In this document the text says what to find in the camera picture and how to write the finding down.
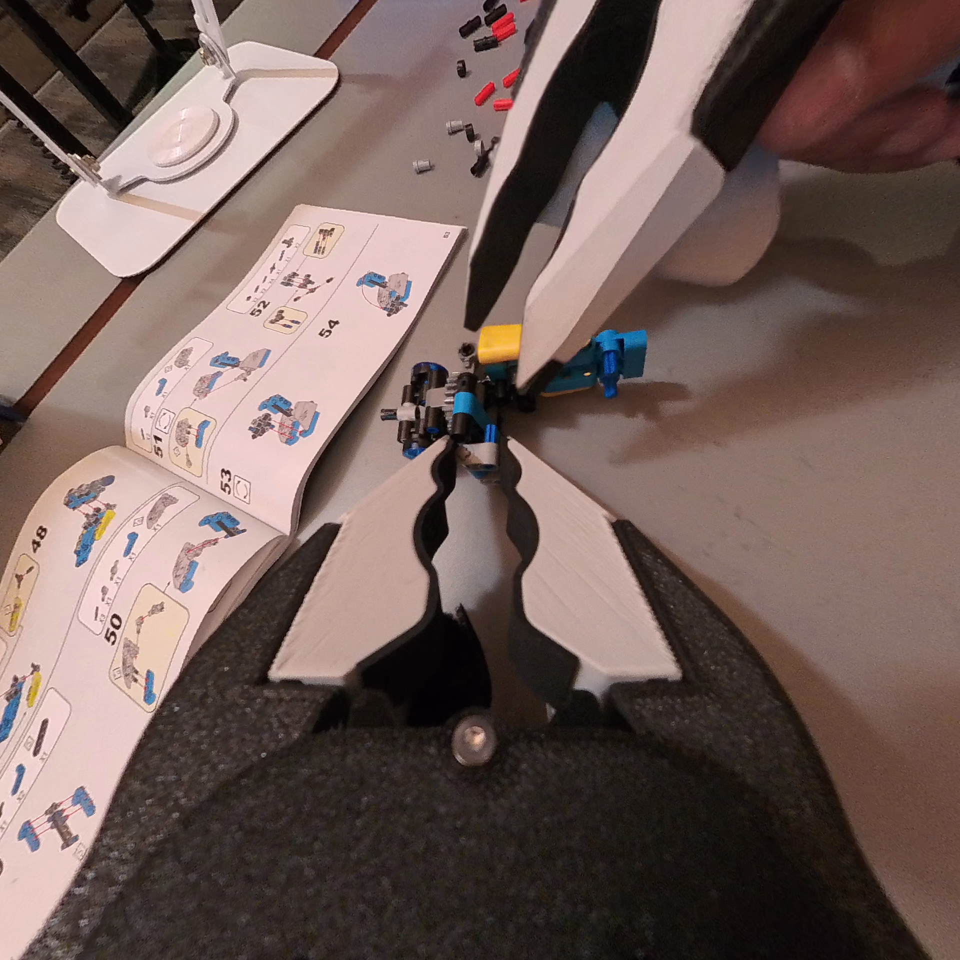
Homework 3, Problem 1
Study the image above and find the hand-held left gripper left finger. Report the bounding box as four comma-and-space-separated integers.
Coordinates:
267, 438, 459, 689

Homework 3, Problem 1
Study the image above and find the person's right hand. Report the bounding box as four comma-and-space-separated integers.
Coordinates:
763, 0, 960, 177

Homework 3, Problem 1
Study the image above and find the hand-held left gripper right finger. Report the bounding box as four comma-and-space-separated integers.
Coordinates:
502, 438, 685, 711

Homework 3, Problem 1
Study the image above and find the yellow and blue brick assembly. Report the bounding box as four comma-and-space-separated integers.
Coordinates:
459, 322, 651, 415

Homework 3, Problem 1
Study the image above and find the pile of loose building pieces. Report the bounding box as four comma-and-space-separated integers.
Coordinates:
412, 0, 543, 179

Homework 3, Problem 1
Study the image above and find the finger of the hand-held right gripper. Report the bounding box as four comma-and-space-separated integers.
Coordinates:
463, 0, 663, 333
517, 0, 753, 393

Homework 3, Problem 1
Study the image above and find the grey desk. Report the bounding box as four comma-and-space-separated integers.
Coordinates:
0, 0, 960, 960

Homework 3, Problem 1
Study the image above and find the black and blue gear assembly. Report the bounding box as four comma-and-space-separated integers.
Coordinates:
381, 360, 520, 489

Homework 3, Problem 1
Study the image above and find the open instruction booklet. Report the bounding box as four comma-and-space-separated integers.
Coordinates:
0, 204, 468, 935

